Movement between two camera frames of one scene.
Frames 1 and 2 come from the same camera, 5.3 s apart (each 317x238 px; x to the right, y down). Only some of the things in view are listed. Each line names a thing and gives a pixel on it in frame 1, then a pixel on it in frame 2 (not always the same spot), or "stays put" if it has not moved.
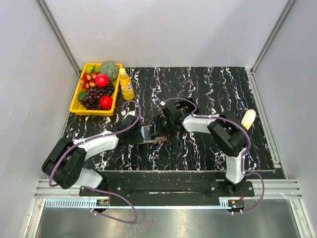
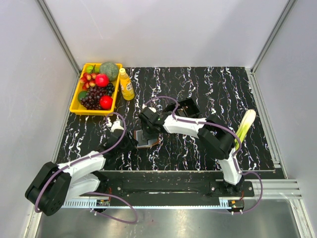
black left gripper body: [135, 137] → [129, 145]
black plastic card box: [186, 107] stays put
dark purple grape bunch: [91, 100] stays put
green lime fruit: [82, 94] stays put
